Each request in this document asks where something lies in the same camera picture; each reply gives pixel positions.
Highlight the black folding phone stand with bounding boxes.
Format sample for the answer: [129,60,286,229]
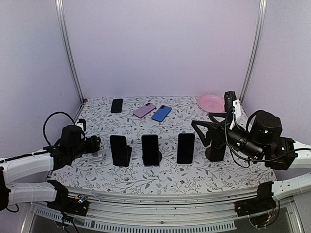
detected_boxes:
[126,145,132,166]

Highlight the right aluminium frame post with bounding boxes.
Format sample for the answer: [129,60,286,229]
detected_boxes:
[240,0,268,103]

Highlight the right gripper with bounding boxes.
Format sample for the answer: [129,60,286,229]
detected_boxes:
[191,113,263,161]

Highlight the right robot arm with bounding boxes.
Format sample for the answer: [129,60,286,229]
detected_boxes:
[191,108,311,171]

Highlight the small black phone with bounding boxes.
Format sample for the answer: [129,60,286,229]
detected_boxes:
[110,99,123,113]

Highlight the front aluminium rail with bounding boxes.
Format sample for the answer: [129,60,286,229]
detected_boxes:
[21,189,304,233]

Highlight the left aluminium frame post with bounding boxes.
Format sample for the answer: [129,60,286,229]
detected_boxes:
[55,0,85,104]

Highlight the right black cable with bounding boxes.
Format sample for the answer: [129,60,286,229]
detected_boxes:
[225,110,311,169]

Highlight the pink plastic plate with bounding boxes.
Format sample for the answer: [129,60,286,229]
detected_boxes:
[198,94,225,113]

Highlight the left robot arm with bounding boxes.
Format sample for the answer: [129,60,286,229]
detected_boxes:
[0,125,101,213]

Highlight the blue phone face down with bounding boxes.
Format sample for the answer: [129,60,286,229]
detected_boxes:
[151,105,172,122]

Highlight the black phone teal edge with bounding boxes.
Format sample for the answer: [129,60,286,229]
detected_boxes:
[141,134,159,166]

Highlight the black phone blue edge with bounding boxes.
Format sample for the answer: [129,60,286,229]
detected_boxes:
[177,133,195,164]

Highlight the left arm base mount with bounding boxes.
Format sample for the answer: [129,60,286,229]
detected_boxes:
[47,185,89,216]

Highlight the dark grey phone stand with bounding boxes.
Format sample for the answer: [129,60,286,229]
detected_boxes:
[157,152,162,166]

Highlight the black cable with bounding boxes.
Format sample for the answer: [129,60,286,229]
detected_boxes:
[225,110,311,169]
[43,111,76,148]

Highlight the white grey folding stand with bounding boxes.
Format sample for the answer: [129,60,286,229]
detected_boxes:
[176,161,192,166]

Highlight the left black cable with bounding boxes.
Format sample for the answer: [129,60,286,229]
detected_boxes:
[43,111,76,148]

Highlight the floral patterned table mat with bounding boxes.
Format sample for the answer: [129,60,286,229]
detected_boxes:
[52,97,276,195]

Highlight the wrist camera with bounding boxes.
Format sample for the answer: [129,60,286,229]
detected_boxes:
[75,118,86,132]
[224,91,242,131]

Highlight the pink phone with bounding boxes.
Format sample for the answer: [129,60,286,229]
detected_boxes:
[133,103,156,118]

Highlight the aluminium frame post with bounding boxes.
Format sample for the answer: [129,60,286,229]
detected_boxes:
[55,0,85,104]
[240,0,268,103]

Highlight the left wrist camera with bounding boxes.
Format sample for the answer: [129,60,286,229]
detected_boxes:
[75,118,86,132]

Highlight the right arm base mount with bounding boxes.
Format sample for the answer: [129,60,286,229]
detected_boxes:
[234,181,276,216]

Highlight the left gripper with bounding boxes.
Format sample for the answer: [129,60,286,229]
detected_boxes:
[69,135,100,161]

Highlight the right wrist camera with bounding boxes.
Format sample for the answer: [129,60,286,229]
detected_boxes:
[224,91,242,131]

